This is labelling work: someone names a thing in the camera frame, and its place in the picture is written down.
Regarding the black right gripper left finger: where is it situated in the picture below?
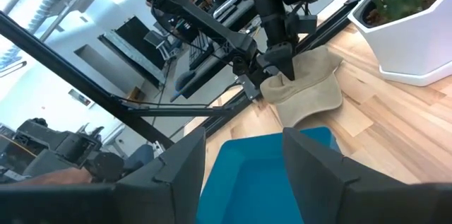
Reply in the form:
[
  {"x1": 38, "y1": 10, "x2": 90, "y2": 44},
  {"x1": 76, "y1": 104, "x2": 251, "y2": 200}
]
[{"x1": 115, "y1": 127, "x2": 207, "y2": 224}]

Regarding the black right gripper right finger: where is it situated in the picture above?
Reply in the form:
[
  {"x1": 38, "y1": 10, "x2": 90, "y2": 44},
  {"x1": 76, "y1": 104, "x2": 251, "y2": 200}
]
[{"x1": 283, "y1": 127, "x2": 407, "y2": 224}]

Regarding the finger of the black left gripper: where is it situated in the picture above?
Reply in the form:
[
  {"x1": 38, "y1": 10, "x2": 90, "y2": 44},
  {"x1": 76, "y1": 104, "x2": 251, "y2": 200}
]
[{"x1": 278, "y1": 57, "x2": 296, "y2": 81}]

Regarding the beige fabric hat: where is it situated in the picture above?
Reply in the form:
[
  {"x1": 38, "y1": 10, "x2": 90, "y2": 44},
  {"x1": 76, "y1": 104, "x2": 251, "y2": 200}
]
[{"x1": 259, "y1": 45, "x2": 344, "y2": 128}]

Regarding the person's forearm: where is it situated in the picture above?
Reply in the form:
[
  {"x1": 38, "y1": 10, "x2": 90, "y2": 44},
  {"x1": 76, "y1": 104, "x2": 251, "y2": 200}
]
[{"x1": 13, "y1": 166, "x2": 93, "y2": 187}]

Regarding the blue plastic bin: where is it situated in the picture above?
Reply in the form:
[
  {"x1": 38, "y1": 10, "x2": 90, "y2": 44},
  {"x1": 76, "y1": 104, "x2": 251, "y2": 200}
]
[{"x1": 196, "y1": 126, "x2": 342, "y2": 224}]

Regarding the black keyboard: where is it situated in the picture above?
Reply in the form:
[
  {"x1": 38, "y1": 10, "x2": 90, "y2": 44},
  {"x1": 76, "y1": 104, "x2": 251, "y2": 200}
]
[{"x1": 189, "y1": 31, "x2": 215, "y2": 71}]

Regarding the grey office chair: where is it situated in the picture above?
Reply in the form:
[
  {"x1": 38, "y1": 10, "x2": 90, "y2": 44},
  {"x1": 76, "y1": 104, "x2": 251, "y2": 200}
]
[{"x1": 143, "y1": 29, "x2": 177, "y2": 61}]

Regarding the white plant pot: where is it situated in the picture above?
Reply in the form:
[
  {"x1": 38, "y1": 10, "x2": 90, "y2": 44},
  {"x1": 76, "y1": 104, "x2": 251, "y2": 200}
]
[{"x1": 347, "y1": 0, "x2": 452, "y2": 87}]

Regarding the black aluminium table frame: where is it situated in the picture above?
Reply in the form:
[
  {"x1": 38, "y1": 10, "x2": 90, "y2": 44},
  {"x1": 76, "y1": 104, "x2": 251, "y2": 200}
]
[{"x1": 0, "y1": 0, "x2": 370, "y2": 151}]

